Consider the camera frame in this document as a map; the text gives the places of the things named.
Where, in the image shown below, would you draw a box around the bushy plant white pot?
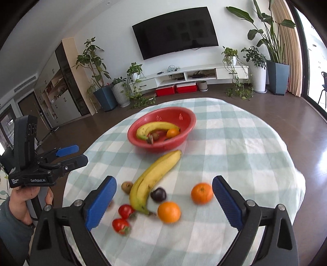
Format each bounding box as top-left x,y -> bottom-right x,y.
241,46 -> 267,94

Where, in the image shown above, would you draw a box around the red storage box left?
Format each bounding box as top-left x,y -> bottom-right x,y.
155,85 -> 176,97

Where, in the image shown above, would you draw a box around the tall plant blue pot left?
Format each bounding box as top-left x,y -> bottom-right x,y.
74,37 -> 118,115

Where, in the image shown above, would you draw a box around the person's left forearm sleeve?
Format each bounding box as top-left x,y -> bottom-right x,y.
1,197 -> 34,265

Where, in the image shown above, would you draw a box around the small grey pot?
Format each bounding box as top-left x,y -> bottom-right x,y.
197,81 -> 208,92

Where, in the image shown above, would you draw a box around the red tomato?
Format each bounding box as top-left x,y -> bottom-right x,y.
111,218 -> 131,236
118,204 -> 136,219

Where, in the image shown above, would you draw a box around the black balcony chair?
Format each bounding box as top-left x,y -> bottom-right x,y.
318,71 -> 327,109

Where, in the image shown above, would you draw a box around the small tangerine top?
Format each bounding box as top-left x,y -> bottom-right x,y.
191,182 -> 213,205

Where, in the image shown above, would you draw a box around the green white checkered tablecloth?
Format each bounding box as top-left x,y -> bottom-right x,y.
62,97 -> 307,266

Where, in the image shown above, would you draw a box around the trailing pothos on console left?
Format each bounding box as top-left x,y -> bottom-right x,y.
124,62 -> 156,109

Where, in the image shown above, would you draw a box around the brown longan fruit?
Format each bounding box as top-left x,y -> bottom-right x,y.
121,181 -> 133,195

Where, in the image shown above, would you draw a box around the red storage box right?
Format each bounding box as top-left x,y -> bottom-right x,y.
176,82 -> 198,94

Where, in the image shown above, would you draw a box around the dark cherry with stem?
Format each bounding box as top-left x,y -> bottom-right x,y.
150,187 -> 167,203

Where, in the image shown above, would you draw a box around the black wall television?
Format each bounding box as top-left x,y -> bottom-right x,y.
132,7 -> 218,60

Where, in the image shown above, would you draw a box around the large orange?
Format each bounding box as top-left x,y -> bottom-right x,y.
157,202 -> 181,224

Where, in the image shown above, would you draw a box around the person's left hand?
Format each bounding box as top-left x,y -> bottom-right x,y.
8,187 -> 40,225

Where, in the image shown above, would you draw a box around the trailing pothos on console right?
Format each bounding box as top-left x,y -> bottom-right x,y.
222,46 -> 254,100

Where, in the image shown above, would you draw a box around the long yellow banana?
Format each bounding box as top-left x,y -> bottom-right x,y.
129,150 -> 182,216

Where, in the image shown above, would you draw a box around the red plastic colander bowl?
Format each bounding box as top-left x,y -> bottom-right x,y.
127,107 -> 197,153

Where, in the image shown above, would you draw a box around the trailing pothos on console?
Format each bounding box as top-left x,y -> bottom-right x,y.
124,62 -> 156,109
222,46 -> 254,100

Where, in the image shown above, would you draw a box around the white cabinet shelving unit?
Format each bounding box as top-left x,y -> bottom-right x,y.
34,38 -> 95,128

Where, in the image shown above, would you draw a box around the orange tangerine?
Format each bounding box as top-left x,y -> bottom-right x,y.
166,128 -> 181,139

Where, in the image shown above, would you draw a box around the white tv console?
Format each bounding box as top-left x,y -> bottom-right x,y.
140,64 -> 249,91

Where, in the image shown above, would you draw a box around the plant in white ribbed pot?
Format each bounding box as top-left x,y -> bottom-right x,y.
111,77 -> 130,108

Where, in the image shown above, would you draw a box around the beige curtain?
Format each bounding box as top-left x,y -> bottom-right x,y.
271,0 -> 303,97

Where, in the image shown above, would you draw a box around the large leaf plant blue pot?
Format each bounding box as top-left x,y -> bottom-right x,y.
226,1 -> 296,95

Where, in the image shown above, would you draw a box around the curved yellow banana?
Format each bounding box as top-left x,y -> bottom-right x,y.
136,121 -> 180,144

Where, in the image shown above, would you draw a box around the red storage box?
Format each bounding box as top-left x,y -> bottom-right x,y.
155,85 -> 176,97
176,82 -> 198,94

